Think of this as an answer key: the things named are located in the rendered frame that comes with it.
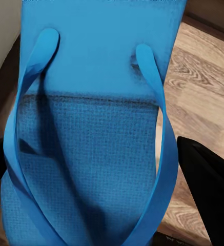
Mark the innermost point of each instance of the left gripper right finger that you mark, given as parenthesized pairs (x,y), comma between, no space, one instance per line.
(204,173)

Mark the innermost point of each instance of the sandal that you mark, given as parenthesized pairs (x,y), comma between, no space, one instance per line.
(79,143)

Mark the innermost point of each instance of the nightstand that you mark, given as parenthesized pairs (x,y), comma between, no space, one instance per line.
(206,15)

